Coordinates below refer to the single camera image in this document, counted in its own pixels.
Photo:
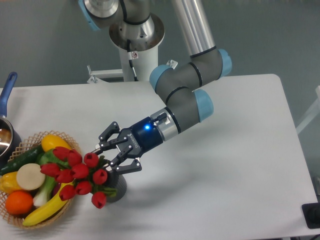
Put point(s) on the green cucumber toy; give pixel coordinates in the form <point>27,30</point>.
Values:
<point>28,157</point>

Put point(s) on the blue handled saucepan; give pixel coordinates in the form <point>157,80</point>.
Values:
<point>9,138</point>

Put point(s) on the red tulip bouquet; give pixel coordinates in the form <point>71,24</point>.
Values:
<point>77,175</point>

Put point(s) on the yellow bell pepper toy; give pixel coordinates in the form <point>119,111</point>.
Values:
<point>9,184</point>

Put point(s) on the black device at edge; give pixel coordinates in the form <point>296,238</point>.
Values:
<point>311,212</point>

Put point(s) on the white frame at right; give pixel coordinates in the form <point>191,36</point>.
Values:
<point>310,113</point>

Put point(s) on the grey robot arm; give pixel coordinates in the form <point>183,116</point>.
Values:
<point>137,33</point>

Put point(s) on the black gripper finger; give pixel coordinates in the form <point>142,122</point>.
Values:
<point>117,167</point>
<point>104,143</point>

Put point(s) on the white metal table clamp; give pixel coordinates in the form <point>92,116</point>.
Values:
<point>110,76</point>

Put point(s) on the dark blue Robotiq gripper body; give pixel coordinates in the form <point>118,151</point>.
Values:
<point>132,142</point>

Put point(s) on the round beige radish slice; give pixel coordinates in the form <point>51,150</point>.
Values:
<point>29,177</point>

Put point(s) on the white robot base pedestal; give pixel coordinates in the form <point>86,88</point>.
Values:
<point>138,65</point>

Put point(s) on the dark grey ribbed vase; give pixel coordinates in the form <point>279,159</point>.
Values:
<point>116,181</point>

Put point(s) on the green bok choy toy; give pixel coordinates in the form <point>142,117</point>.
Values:
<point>44,193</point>

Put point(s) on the yellow lemon toy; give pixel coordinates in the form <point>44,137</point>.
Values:
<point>51,141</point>

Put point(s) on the yellow plastic banana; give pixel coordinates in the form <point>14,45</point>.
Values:
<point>48,210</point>

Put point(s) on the woven wicker basket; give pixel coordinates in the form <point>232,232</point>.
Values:
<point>24,146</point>

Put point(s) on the orange plastic fruit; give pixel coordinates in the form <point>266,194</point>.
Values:
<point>19,203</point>

